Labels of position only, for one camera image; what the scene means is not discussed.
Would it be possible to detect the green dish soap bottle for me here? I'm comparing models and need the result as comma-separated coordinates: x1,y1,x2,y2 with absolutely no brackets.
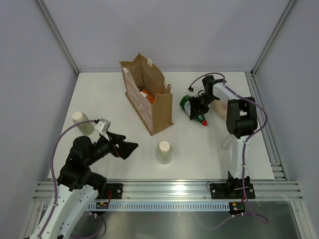
179,95,208,126

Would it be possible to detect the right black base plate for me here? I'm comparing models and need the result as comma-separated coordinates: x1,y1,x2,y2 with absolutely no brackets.
209,183,256,200

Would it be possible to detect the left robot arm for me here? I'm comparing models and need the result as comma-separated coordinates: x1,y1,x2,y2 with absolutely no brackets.
30,132,139,239

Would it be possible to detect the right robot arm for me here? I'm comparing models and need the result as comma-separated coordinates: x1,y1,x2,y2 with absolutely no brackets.
189,72,258,199

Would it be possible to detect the brown canvas tote bag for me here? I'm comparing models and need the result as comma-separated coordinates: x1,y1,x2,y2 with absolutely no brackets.
119,53,173,135

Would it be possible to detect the beige lotion pump bottle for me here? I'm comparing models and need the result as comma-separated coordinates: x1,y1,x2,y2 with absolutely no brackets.
211,100,227,121

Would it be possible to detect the orange pump bottle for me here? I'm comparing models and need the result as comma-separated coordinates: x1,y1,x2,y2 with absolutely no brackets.
139,88,155,105

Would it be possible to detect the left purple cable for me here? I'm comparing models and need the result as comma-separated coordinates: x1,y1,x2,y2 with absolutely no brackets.
37,119,105,239

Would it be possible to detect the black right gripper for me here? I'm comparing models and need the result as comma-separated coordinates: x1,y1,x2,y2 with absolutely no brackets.
188,93,217,120

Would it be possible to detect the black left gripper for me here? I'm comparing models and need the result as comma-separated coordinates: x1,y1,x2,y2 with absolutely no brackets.
85,131,138,166

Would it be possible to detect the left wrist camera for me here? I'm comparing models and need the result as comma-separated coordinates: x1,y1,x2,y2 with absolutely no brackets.
94,118,111,139

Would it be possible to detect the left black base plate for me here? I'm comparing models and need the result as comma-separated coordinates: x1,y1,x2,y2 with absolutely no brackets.
97,183,123,200

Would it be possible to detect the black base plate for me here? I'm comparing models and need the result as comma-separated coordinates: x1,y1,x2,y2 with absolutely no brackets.
97,183,123,200
209,183,256,200

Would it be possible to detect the aluminium rail frame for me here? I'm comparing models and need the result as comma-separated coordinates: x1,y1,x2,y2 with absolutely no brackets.
32,178,304,201

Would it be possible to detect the white slotted cable duct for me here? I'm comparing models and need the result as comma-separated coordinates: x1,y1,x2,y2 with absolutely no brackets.
88,202,230,212

